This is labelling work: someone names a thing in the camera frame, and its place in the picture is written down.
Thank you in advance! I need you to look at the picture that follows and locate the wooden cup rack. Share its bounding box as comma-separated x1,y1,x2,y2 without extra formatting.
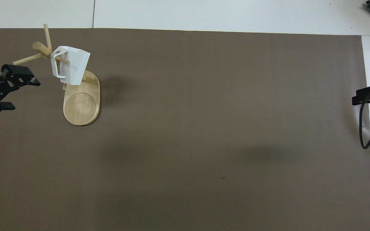
13,24,101,126

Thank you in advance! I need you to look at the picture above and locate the white angular cup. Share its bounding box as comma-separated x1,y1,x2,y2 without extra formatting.
50,46,91,86

